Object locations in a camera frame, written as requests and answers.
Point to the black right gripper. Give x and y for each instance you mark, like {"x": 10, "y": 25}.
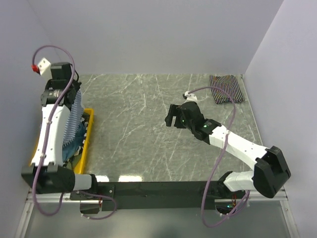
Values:
{"x": 175, "y": 110}

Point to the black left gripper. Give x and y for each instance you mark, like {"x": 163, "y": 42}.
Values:
{"x": 78, "y": 85}

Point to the blue white striped tank top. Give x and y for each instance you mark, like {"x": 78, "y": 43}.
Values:
{"x": 74, "y": 119}

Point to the black white striped tank top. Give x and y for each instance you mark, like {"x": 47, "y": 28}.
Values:
{"x": 226, "y": 85}

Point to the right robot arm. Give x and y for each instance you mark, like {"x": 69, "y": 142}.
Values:
{"x": 268, "y": 168}

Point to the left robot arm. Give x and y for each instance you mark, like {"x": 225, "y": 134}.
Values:
{"x": 54, "y": 178}

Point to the teal tank top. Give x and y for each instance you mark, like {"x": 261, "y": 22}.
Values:
{"x": 68, "y": 150}

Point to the wide striped black white top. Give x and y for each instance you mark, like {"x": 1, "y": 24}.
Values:
{"x": 81, "y": 135}

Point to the black base beam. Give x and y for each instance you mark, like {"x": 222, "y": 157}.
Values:
{"x": 158, "y": 195}

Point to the yellow plastic bin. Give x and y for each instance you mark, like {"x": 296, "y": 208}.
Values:
{"x": 86, "y": 138}

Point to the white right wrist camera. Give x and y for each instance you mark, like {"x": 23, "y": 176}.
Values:
{"x": 189, "y": 97}

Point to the aluminium rail frame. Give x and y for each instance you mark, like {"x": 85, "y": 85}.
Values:
{"x": 260, "y": 218}

